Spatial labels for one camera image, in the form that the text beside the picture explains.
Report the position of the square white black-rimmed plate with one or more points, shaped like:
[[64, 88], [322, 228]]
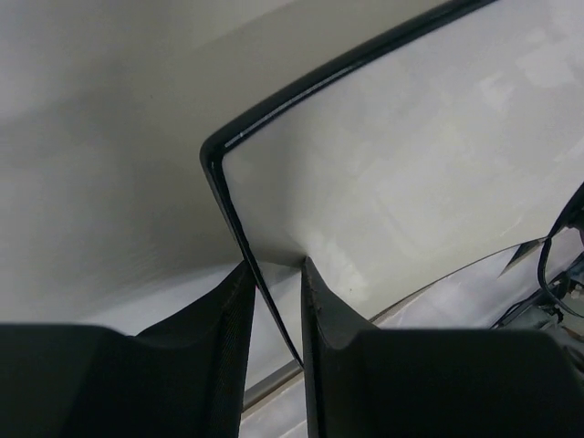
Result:
[[443, 141]]

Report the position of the aluminium table edge rail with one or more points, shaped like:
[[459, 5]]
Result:
[[271, 383]]

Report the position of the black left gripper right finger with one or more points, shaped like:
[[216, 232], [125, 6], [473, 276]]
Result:
[[365, 381]]

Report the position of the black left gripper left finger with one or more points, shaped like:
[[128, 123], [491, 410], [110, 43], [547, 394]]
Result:
[[181, 377]]

